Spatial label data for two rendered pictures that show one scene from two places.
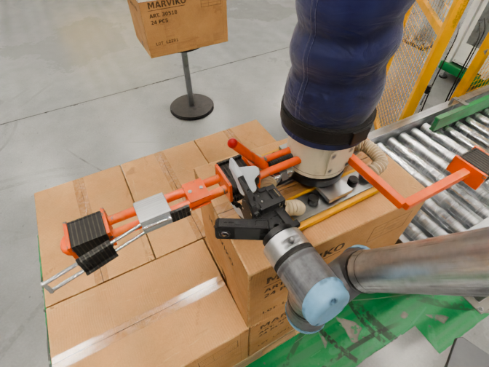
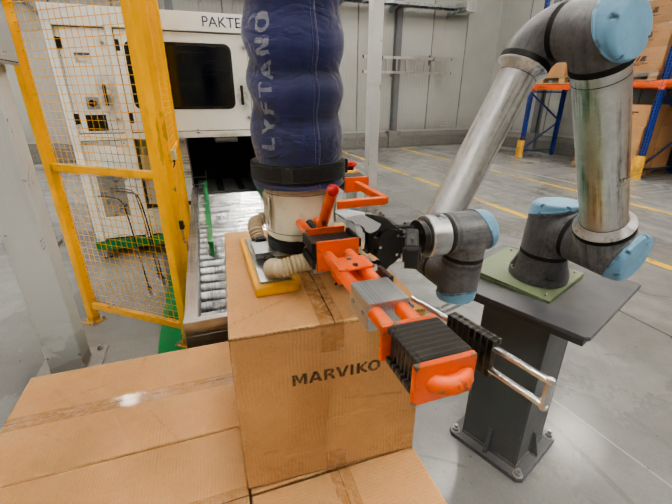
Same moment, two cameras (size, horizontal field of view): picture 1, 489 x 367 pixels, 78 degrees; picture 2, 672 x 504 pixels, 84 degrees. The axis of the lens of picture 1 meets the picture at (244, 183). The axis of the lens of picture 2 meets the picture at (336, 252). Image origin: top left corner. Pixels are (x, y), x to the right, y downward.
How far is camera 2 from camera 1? 0.84 m
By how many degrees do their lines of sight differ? 67
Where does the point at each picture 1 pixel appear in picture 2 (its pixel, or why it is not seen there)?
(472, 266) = (499, 124)
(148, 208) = (382, 291)
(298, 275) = (469, 219)
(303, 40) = (305, 79)
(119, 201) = not seen: outside the picture
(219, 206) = (321, 319)
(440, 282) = (492, 152)
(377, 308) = not seen: hidden behind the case
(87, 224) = (420, 336)
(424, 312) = not seen: hidden behind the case
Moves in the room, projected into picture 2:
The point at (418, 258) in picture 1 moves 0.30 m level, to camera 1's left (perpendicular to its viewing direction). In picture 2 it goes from (475, 156) to (506, 183)
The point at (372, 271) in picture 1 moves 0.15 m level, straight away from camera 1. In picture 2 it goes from (455, 205) to (409, 193)
